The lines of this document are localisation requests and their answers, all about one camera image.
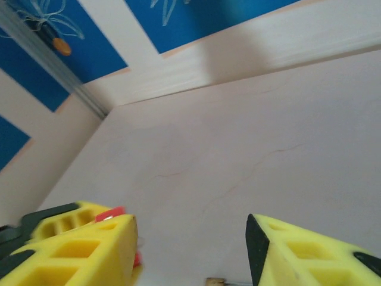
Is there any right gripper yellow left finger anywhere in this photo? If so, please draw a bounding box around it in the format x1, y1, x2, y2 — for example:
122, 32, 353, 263
0, 201, 142, 286

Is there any left aluminium frame post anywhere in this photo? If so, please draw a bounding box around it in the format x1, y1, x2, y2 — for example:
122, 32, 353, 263
0, 0, 108, 120

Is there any red padlock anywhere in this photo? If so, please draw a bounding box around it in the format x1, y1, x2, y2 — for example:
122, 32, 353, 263
94, 206, 143, 268

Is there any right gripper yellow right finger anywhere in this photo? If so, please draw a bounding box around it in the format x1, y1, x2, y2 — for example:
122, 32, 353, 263
245, 213, 381, 286

